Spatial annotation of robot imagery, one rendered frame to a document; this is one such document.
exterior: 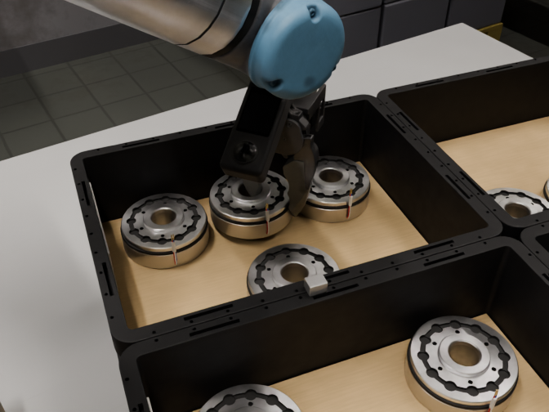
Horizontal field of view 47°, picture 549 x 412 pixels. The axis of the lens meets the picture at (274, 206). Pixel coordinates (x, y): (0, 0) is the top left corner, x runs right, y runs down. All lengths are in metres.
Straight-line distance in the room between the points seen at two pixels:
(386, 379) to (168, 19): 0.41
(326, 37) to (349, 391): 0.34
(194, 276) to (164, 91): 2.08
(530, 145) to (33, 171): 0.81
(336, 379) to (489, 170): 0.42
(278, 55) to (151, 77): 2.47
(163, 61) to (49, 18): 0.52
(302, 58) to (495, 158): 0.55
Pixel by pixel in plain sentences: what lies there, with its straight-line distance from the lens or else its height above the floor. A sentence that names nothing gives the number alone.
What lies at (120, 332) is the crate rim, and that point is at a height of 0.93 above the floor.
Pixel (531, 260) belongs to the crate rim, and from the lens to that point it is 0.66.
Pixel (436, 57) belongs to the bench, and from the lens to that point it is 1.51.
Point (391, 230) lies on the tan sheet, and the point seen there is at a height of 0.83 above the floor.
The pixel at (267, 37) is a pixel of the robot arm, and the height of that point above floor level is 1.17.
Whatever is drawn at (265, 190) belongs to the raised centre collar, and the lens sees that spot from 0.78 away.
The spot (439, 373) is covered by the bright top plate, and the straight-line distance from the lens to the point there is 0.63.
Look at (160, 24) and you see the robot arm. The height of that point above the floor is 1.19.
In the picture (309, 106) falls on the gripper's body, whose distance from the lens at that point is 0.70.
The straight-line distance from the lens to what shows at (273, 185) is 0.79.
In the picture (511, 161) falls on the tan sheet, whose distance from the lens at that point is 0.97.
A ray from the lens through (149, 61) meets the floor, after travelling 3.03.
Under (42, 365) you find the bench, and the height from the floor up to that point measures 0.70.
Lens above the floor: 1.36
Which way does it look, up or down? 40 degrees down
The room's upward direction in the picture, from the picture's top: straight up
